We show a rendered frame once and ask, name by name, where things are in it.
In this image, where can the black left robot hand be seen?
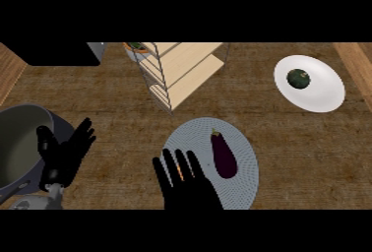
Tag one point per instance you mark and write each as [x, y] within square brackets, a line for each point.
[61, 160]

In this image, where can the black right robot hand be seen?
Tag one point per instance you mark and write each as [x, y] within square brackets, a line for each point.
[190, 193]

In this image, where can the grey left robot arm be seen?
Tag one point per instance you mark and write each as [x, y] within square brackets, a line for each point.
[54, 198]

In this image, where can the pale grey oval placemat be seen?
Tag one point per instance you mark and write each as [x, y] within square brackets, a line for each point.
[199, 134]

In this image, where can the dark grey pot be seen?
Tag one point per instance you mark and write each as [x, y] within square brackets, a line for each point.
[20, 144]

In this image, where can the purple eggplant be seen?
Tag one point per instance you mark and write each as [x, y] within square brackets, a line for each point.
[225, 157]

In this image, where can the brown wooden panel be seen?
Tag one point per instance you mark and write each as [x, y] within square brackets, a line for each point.
[10, 72]

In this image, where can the black appliance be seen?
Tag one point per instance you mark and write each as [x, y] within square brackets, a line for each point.
[54, 52]

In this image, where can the white bowl orange rim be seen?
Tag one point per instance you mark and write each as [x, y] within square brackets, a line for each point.
[135, 52]

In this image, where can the white oval plate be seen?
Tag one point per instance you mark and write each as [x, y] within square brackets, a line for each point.
[318, 92]

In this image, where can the dark green avocado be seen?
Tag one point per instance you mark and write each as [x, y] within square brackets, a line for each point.
[298, 78]

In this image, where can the pale wooden panel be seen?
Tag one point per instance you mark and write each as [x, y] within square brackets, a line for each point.
[358, 65]

